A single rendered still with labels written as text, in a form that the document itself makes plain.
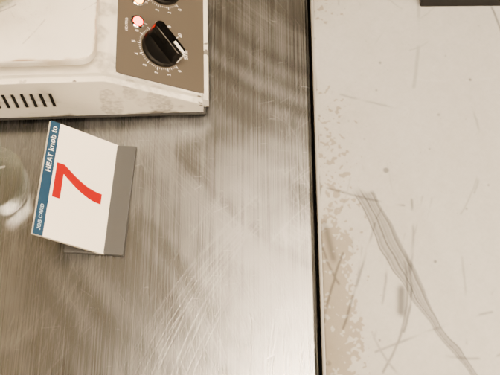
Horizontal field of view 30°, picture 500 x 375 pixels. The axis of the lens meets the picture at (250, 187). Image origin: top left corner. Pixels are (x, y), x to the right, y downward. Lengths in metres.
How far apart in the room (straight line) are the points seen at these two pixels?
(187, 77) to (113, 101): 0.06
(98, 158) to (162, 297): 0.12
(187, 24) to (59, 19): 0.11
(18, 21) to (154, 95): 0.11
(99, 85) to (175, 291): 0.16
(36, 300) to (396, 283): 0.26
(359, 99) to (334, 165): 0.06
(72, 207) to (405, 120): 0.27
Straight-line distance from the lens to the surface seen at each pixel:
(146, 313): 0.69
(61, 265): 0.71
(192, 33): 0.74
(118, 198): 0.72
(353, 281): 0.69
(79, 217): 0.70
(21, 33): 0.70
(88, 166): 0.71
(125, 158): 0.73
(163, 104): 0.72
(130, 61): 0.70
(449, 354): 0.69
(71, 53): 0.68
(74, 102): 0.72
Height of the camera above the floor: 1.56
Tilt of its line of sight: 67 degrees down
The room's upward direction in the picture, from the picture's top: 2 degrees counter-clockwise
